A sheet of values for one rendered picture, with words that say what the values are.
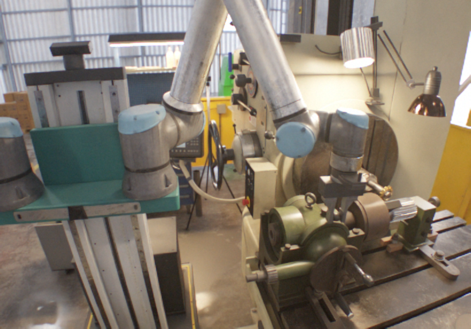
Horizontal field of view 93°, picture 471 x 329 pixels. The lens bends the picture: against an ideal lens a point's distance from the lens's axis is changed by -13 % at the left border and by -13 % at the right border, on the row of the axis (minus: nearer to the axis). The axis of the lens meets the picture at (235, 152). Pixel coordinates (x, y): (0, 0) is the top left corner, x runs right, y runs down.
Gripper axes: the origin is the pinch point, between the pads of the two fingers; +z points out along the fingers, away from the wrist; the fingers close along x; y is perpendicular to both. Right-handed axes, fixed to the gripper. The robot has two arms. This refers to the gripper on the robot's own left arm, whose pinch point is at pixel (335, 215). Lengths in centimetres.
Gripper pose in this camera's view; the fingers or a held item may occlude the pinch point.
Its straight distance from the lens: 87.8
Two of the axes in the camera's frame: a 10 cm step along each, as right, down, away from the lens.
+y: -0.8, -3.5, 9.3
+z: 0.0, 9.4, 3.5
